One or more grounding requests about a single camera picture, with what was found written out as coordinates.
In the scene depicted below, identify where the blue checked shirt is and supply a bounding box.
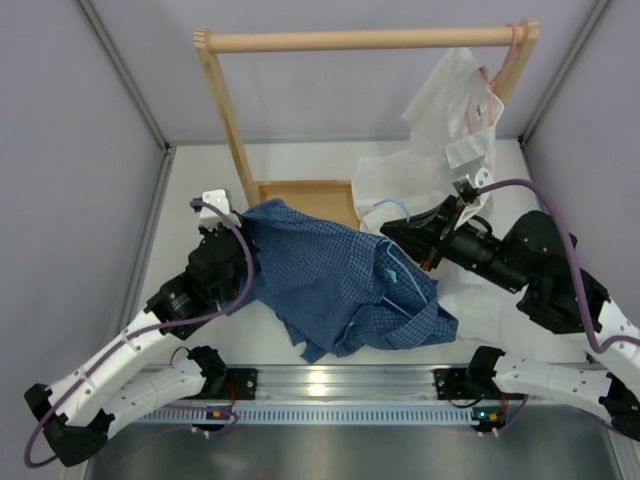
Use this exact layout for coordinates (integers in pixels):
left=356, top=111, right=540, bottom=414
left=242, top=199, right=436, bottom=363

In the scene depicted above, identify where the aluminium frame post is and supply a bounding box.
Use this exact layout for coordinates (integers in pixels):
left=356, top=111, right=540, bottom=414
left=73, top=0, right=170, bottom=153
left=518, top=0, right=614, bottom=149

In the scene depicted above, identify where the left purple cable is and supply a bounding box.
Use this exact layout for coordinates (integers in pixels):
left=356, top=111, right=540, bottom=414
left=24, top=197, right=254, bottom=469

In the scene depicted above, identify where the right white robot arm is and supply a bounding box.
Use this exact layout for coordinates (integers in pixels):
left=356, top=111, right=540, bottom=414
left=381, top=196, right=639, bottom=440

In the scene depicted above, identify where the pink wire hanger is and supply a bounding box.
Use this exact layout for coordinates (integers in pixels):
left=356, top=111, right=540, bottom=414
left=477, top=23, right=518, bottom=126

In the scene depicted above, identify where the left aluminium frame post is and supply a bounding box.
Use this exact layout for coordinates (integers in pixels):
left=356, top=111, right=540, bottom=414
left=73, top=0, right=170, bottom=153

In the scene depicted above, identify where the wooden clothes rack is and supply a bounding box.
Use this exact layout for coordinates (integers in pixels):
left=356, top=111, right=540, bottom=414
left=193, top=18, right=541, bottom=228

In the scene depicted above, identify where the purple cable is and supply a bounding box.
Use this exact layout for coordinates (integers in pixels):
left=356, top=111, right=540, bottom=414
left=24, top=197, right=254, bottom=469
left=474, top=178, right=640, bottom=436

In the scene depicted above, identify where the aluminium mounting rail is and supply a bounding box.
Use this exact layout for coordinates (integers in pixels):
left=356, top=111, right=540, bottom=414
left=129, top=363, right=506, bottom=401

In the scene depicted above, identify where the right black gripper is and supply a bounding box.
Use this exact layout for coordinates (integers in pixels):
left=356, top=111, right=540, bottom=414
left=382, top=197, right=531, bottom=296

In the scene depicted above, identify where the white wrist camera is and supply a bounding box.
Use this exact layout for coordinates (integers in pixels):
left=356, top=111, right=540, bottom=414
left=453, top=167, right=494, bottom=205
left=190, top=188, right=240, bottom=230

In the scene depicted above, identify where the perforated cable duct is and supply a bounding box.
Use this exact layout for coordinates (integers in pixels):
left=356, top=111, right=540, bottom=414
left=140, top=404, right=498, bottom=426

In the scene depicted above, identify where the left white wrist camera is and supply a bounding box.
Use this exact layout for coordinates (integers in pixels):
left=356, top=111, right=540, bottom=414
left=190, top=188, right=240, bottom=230

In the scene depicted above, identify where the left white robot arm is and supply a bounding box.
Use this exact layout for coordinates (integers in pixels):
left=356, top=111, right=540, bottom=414
left=24, top=222, right=257, bottom=467

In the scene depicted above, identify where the white shirt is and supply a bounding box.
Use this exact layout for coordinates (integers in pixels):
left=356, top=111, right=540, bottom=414
left=351, top=48, right=504, bottom=349

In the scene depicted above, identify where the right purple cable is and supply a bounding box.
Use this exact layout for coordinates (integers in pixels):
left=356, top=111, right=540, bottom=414
left=474, top=178, right=640, bottom=436

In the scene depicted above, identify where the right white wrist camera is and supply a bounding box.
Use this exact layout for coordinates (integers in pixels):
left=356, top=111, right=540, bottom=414
left=453, top=167, right=494, bottom=205

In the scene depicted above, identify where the light blue wire hanger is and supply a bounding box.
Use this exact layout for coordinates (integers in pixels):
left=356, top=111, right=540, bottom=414
left=372, top=196, right=439, bottom=321

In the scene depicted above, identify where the right aluminium frame post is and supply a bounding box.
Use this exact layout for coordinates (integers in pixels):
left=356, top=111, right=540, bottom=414
left=518, top=0, right=614, bottom=149

